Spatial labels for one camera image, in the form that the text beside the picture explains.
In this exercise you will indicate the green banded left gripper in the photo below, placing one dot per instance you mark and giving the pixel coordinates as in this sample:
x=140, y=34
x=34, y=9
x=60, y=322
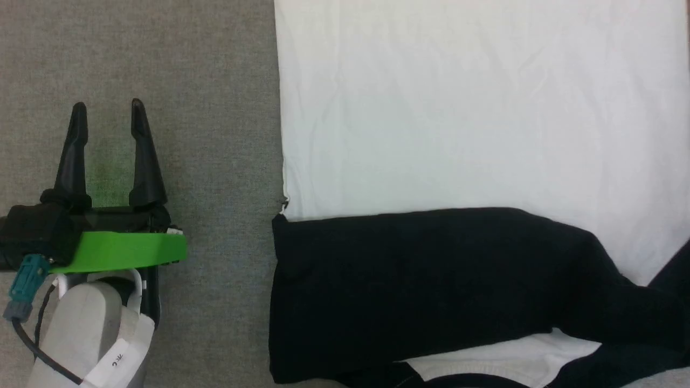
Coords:
x=124, y=250

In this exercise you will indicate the white shirt with black sleeves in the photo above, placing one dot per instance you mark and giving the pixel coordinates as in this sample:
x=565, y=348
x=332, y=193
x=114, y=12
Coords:
x=458, y=108

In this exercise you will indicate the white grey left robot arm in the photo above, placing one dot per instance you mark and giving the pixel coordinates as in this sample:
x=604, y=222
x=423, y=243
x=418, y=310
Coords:
x=81, y=328

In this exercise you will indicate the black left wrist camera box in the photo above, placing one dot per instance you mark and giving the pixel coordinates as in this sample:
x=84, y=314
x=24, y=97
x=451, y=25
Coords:
x=32, y=231

